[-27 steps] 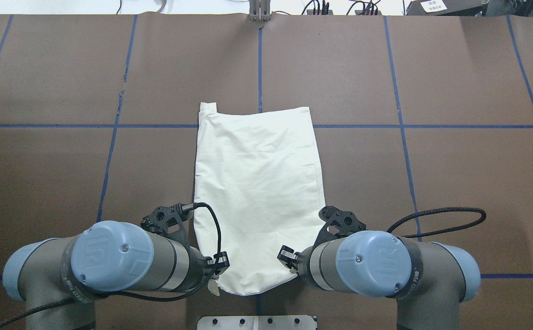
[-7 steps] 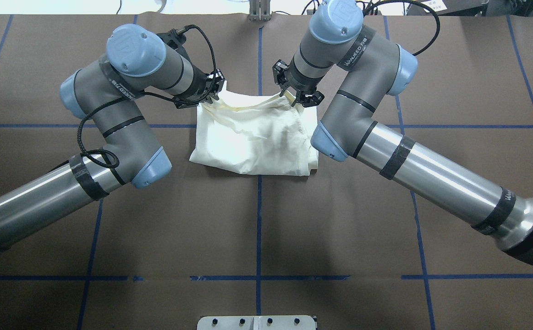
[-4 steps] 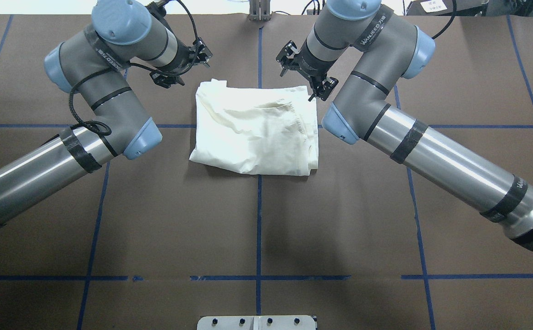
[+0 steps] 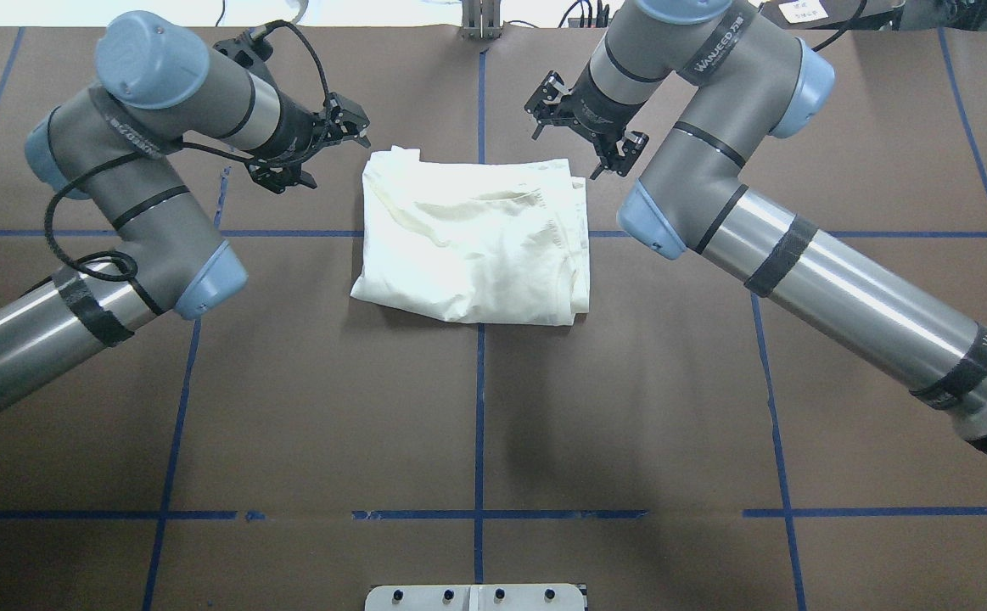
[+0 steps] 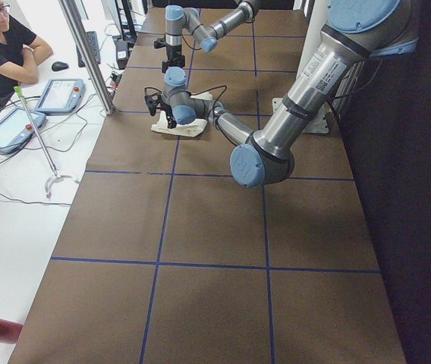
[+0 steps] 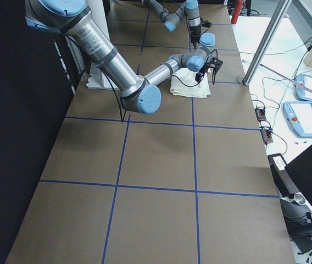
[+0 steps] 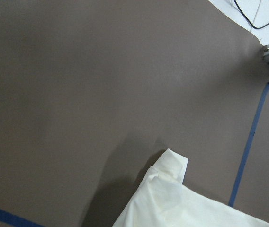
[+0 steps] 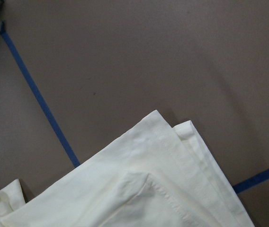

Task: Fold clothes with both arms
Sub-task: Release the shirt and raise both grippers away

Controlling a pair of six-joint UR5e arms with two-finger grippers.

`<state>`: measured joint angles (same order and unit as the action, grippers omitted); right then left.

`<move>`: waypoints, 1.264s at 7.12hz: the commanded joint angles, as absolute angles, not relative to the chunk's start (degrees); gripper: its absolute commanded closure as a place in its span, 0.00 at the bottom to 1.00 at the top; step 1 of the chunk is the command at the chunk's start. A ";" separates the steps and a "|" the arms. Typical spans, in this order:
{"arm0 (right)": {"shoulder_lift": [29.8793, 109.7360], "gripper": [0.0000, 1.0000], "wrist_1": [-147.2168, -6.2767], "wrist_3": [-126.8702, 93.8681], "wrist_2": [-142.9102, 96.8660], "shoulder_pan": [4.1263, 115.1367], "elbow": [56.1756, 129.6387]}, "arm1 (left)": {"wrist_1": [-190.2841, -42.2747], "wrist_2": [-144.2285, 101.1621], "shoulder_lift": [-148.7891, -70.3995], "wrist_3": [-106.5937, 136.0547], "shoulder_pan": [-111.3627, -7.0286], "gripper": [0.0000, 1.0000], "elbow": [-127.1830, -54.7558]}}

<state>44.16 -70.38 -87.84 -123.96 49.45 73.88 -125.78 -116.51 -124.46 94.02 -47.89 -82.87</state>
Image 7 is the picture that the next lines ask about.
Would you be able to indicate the cream long-sleeve cat shirt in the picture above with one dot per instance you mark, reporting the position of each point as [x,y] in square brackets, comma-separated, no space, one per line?
[161,200]

